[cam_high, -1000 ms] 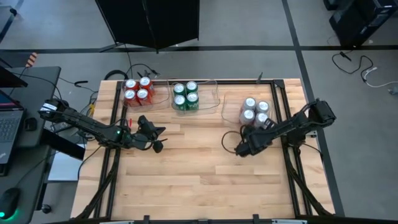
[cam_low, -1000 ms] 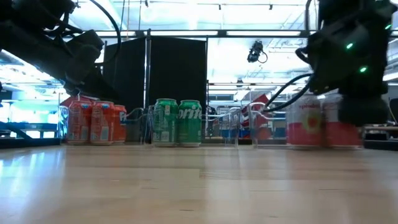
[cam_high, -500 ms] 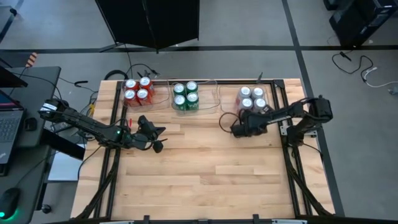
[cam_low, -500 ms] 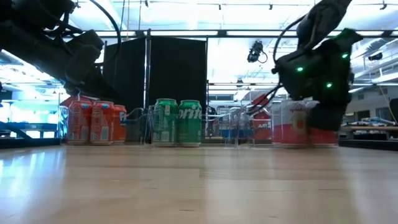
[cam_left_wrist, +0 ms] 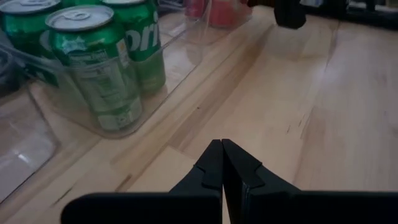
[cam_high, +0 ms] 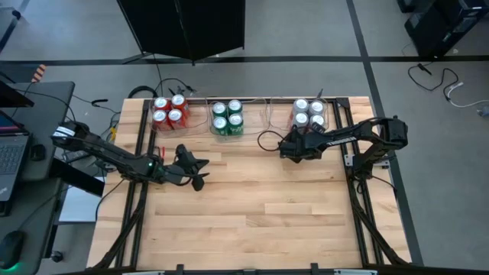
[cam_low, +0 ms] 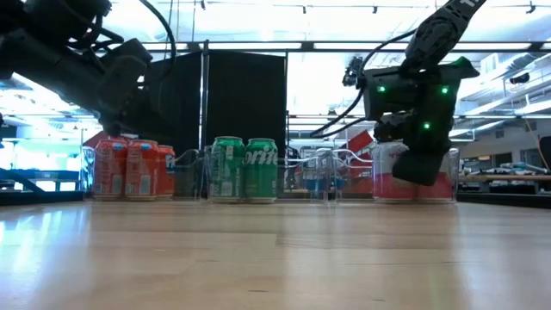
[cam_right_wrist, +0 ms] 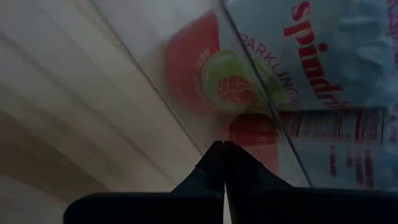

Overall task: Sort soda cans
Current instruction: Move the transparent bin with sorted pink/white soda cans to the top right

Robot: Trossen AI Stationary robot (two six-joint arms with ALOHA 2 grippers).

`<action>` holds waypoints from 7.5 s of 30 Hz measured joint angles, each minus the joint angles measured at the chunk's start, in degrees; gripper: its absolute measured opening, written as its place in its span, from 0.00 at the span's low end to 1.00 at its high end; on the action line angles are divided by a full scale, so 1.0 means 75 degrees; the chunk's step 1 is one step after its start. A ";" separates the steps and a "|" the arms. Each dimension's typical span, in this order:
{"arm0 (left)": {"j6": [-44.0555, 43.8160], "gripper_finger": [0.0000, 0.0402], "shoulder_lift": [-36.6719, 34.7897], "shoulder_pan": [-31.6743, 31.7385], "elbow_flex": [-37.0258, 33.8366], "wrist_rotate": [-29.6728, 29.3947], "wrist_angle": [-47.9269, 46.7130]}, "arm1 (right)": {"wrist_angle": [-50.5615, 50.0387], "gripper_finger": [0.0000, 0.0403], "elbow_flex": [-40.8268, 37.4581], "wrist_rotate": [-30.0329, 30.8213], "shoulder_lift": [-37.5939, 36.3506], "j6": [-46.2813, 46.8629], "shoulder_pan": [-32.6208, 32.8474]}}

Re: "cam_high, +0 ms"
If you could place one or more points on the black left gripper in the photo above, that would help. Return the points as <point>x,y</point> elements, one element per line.
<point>179,172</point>

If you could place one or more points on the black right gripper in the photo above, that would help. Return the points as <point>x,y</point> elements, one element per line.
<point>302,147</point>

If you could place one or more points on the pink white Spindrift can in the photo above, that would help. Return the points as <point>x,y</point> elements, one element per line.
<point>300,120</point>
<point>317,120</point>
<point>300,105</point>
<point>316,108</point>

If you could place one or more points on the clear plastic bin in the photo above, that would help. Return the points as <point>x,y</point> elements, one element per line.
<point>280,118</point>
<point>256,126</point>
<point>198,122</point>

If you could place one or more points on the green Sprite can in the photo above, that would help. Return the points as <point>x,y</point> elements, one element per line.
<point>235,122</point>
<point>220,124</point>
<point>234,107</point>
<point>219,109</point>

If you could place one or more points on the red Fanta can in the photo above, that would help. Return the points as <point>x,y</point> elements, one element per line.
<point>175,116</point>
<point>178,102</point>
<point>161,103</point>
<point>159,116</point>

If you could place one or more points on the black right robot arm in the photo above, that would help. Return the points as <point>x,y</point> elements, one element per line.
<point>344,140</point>

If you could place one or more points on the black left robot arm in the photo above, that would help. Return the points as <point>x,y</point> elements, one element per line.
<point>111,154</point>

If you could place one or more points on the red tag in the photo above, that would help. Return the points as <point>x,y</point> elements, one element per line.
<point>163,151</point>

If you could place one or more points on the silver mounting plate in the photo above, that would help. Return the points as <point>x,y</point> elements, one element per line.
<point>348,160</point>

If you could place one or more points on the black metal bar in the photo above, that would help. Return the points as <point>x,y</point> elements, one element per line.
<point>76,177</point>

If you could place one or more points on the white board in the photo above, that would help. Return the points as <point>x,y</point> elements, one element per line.
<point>78,206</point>

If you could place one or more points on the black backdrop panel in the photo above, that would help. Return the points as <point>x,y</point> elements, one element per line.
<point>183,26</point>

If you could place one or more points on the small black desk device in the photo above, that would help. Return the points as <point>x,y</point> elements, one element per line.
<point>38,153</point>

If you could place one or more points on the dark grey desk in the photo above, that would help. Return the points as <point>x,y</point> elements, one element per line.
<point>49,107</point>

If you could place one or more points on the black caster wheel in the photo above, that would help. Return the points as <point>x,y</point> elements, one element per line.
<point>57,256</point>

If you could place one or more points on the black computer tower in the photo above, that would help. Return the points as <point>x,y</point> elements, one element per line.
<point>439,26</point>

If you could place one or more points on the small blue-grey object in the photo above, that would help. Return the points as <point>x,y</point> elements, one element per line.
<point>483,111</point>

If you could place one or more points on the black laptop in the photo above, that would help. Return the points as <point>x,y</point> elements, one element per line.
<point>11,153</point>

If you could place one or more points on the orange black striped marker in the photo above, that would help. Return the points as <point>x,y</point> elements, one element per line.
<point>39,73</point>

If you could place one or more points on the black computer mouse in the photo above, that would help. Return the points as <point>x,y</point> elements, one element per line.
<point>11,246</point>

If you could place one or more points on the black stand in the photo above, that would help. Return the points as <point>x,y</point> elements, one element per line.
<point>16,14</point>

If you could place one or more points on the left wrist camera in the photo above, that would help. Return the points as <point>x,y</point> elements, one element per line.
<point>181,149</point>

